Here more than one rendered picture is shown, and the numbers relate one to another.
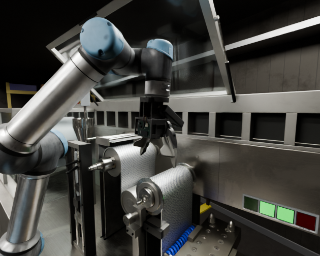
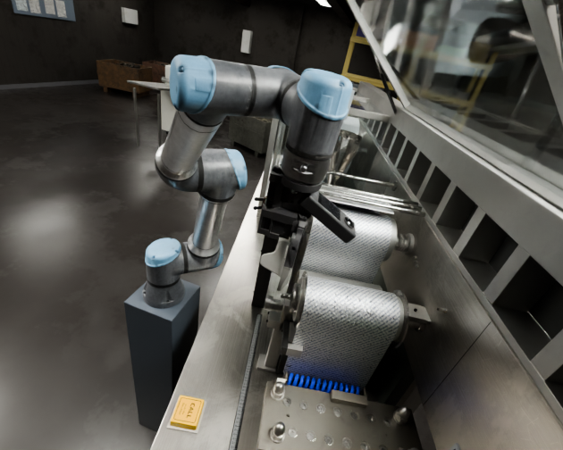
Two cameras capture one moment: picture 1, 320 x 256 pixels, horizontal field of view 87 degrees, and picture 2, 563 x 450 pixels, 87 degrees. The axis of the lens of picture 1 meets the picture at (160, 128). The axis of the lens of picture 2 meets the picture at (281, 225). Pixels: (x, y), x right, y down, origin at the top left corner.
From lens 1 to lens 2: 44 cm
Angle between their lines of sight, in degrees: 52
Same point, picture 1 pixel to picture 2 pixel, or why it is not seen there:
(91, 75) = (191, 126)
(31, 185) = (204, 204)
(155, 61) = (294, 116)
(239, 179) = (470, 418)
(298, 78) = not seen: outside the picture
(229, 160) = (480, 370)
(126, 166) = (318, 242)
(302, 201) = not seen: outside the picture
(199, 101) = (518, 206)
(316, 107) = not seen: outside the picture
